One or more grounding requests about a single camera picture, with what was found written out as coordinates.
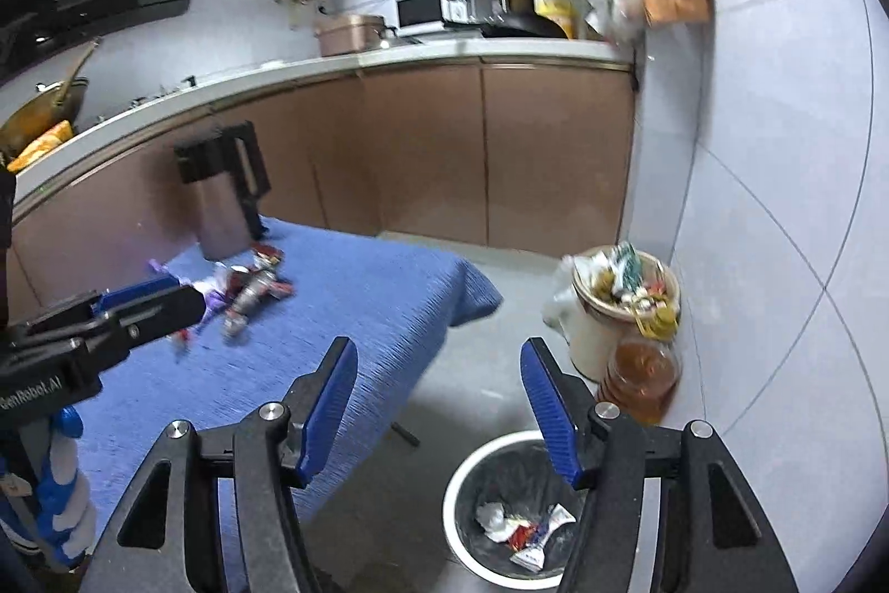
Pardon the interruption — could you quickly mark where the amber oil bottle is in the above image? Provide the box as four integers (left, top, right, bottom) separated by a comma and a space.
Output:
597, 337, 683, 427

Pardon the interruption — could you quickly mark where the steel jug with black handle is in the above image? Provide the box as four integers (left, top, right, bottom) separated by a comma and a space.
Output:
173, 122, 272, 262

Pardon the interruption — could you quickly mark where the wooden spatula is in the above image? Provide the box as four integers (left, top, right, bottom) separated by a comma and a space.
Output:
52, 37, 102, 108

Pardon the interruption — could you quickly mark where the metal wok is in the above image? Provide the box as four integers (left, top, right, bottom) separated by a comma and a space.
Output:
0, 77, 91, 156

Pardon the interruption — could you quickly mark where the red and white candy wrapper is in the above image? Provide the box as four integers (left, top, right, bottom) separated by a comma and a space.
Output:
507, 504, 577, 572

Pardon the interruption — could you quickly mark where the person's left hand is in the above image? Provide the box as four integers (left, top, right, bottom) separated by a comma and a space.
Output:
0, 408, 98, 573

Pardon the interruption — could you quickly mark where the pink cooking pot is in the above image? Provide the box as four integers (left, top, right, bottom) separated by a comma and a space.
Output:
314, 13, 397, 58

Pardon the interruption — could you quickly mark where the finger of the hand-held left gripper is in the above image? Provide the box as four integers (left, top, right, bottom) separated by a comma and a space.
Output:
83, 286, 207, 372
24, 277, 183, 333

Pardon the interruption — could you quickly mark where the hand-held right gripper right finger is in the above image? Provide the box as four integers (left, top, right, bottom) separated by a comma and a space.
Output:
521, 337, 800, 593

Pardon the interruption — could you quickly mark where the blue tablecloth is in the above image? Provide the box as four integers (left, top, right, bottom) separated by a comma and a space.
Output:
69, 216, 505, 593

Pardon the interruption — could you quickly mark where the black frying pan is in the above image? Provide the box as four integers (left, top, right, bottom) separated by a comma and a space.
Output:
479, 9, 571, 40

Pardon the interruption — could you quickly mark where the brown kitchen counter cabinet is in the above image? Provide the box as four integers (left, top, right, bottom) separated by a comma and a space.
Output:
0, 37, 636, 316

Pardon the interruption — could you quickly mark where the beige waste bin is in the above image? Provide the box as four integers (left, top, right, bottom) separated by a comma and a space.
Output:
570, 246, 682, 382

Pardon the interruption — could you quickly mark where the yellow packet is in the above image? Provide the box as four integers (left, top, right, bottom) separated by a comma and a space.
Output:
531, 0, 581, 40

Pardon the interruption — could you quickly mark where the heap of mixed wrappers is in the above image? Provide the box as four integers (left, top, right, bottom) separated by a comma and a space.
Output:
573, 242, 682, 344

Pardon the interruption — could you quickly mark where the crumpled white paper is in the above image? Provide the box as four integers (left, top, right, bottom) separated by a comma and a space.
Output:
474, 501, 511, 542

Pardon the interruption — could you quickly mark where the white microwave oven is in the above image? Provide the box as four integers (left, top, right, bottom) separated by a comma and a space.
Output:
394, 0, 446, 37

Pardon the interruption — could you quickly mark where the white plastic bag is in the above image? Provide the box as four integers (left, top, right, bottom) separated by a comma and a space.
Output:
542, 254, 591, 333

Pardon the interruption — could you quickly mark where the white round waste bin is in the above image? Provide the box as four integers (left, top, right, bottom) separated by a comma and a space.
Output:
442, 430, 591, 590

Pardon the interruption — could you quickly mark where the orange packet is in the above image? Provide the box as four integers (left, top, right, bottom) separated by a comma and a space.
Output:
6, 119, 74, 173

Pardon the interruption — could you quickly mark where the red and silver snack wrapper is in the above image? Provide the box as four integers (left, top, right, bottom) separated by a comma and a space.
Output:
222, 243, 296, 340

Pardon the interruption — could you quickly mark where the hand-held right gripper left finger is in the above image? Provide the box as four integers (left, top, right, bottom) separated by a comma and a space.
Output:
87, 336, 360, 593

